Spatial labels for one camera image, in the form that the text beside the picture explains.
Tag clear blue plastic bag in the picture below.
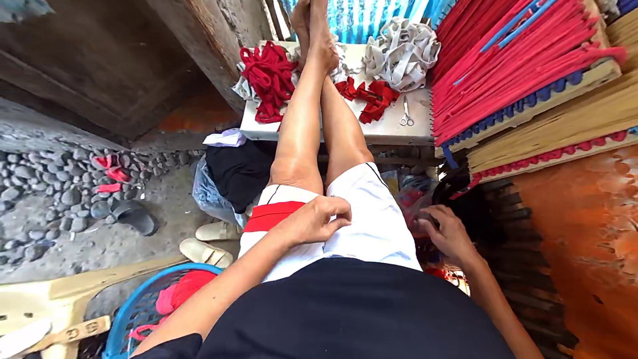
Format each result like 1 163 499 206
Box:
192 152 248 229

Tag silver scissors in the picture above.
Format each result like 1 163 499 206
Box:
399 95 415 127

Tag cream plastic chair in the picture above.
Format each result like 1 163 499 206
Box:
0 255 187 359

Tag pile of grey pebbles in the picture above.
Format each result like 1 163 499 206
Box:
0 148 198 267

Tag blue plastic basket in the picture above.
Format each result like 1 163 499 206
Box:
102 262 224 359

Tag light blue fabric strips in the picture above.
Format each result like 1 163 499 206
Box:
454 0 558 86

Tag black cloth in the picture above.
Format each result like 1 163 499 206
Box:
205 140 278 215

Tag clear bag with red contents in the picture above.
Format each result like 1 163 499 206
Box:
397 174 435 222

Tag white cloth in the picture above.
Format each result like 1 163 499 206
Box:
202 128 248 148

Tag person's legs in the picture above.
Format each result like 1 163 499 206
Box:
240 0 423 283

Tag person's body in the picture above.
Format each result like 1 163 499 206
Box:
131 257 517 359

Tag tangled dark red fabric strips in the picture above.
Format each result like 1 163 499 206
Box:
239 41 299 124

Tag dark grey slipper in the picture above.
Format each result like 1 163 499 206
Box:
110 199 159 237

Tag short bright red fabric strips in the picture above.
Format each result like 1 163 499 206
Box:
334 76 401 125

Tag blue white striped curtain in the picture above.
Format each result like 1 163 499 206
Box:
280 0 458 46

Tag person's left forearm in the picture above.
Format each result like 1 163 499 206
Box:
131 228 296 358

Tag wooden door post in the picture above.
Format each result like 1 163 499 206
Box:
145 0 272 118

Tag person's right hand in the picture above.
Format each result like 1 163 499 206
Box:
417 204 480 266

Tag brown wooden door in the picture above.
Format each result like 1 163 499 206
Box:
0 0 242 149

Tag person's right forearm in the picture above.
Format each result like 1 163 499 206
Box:
460 252 545 359

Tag person's left hand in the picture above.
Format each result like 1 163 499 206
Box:
282 195 353 246

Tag scattered whitish fabric strips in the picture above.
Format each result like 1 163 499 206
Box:
232 39 369 103

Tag stretched row of red strips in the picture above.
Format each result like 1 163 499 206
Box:
431 0 628 147

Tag pile of white fabric strips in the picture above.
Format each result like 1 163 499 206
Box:
362 17 442 93

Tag wooden frame with tan strips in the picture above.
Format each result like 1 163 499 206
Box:
451 14 638 200

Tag row of dark blue strips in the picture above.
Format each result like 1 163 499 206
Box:
442 70 584 170

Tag wooden frame with nails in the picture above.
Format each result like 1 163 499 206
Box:
430 0 623 159

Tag white table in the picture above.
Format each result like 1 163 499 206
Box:
240 40 435 146

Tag beige shoe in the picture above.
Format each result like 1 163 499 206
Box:
195 221 242 243
179 237 234 270

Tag bundle of pinkish red cloth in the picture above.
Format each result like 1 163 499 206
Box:
129 270 218 343

